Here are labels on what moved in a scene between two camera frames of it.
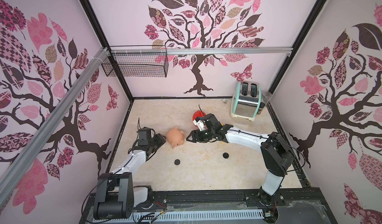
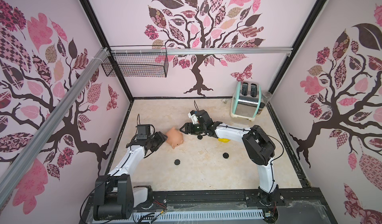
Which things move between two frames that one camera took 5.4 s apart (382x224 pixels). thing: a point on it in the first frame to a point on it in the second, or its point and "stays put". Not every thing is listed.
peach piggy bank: [175, 137] stays put
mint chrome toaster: [246, 101] stays put
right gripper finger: [195, 134] to [188, 127]
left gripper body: [156, 142] stays put
